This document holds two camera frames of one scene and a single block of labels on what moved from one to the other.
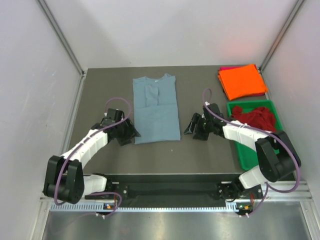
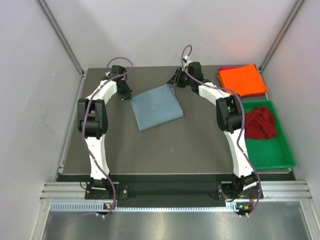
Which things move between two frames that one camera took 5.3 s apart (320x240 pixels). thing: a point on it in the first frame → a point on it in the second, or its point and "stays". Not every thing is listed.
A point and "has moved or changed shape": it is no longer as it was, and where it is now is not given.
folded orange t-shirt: [241, 81] stays
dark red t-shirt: [261, 117] stays
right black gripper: [199, 135] → [176, 80]
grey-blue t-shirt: [155, 109] has moved or changed shape
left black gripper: [131, 132] → [127, 95]
